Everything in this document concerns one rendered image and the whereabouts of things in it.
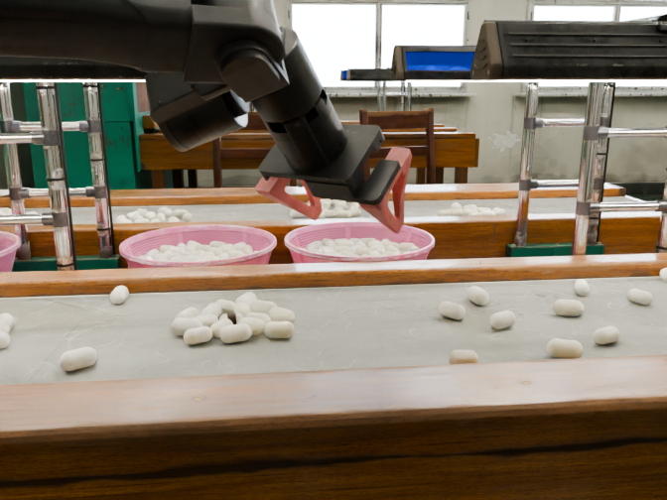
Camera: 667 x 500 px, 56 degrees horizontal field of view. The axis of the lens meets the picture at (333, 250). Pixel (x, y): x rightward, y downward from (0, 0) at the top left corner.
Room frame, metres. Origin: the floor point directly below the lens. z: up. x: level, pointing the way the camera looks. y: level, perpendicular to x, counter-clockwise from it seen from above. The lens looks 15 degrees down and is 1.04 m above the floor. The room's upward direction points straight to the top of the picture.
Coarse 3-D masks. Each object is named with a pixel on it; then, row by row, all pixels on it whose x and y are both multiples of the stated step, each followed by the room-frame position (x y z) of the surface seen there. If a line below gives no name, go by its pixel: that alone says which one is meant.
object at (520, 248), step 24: (528, 96) 1.24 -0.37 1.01; (528, 120) 1.24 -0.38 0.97; (552, 120) 1.25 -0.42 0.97; (576, 120) 1.25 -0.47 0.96; (600, 120) 1.26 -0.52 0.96; (528, 144) 1.24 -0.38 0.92; (600, 144) 1.25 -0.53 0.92; (528, 168) 1.24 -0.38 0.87; (600, 168) 1.25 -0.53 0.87; (528, 192) 1.24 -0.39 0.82; (600, 192) 1.26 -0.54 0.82; (600, 216) 1.26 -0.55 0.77
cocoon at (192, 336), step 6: (192, 330) 0.68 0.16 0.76; (198, 330) 0.69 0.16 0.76; (204, 330) 0.69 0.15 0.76; (210, 330) 0.69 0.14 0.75; (186, 336) 0.68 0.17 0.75; (192, 336) 0.68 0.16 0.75; (198, 336) 0.68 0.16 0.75; (204, 336) 0.69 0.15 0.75; (210, 336) 0.69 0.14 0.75; (186, 342) 0.68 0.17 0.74; (192, 342) 0.68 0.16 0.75; (198, 342) 0.68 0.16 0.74
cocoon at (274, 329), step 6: (270, 324) 0.70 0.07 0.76; (276, 324) 0.70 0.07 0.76; (282, 324) 0.70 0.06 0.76; (288, 324) 0.70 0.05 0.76; (264, 330) 0.70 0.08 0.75; (270, 330) 0.70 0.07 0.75; (276, 330) 0.70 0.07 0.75; (282, 330) 0.70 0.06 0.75; (288, 330) 0.70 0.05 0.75; (294, 330) 0.71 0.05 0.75; (270, 336) 0.70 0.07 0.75; (276, 336) 0.70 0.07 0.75; (282, 336) 0.70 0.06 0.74; (288, 336) 0.70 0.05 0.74
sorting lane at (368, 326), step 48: (336, 288) 0.90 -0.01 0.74; (384, 288) 0.90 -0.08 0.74; (432, 288) 0.90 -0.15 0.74; (480, 288) 0.90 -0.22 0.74; (528, 288) 0.90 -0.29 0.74; (624, 288) 0.90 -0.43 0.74; (48, 336) 0.71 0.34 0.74; (96, 336) 0.71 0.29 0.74; (144, 336) 0.71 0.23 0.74; (336, 336) 0.71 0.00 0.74; (384, 336) 0.71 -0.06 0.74; (432, 336) 0.71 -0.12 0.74; (480, 336) 0.71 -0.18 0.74; (528, 336) 0.71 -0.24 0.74; (576, 336) 0.71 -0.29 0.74; (624, 336) 0.71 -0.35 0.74; (0, 384) 0.59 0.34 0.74
